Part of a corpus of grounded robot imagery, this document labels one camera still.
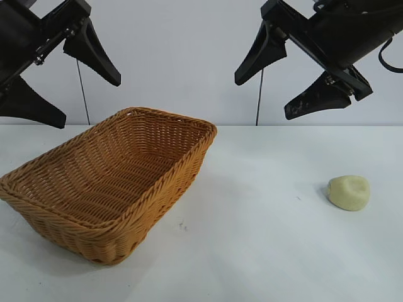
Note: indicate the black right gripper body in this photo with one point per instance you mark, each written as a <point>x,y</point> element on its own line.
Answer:
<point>343,28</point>

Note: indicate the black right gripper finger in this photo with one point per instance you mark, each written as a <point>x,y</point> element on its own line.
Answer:
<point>261,58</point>
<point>318,100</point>

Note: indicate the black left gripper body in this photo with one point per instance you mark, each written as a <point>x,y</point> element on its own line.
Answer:
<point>19,34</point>

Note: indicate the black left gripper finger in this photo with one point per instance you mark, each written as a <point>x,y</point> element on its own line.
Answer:
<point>91,56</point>
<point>28,105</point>

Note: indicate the brown woven wicker basket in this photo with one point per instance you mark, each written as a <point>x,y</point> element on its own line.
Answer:
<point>119,176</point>

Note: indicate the pale yellow egg yolk pastry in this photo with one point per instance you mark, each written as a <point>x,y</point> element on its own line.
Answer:
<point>348,193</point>

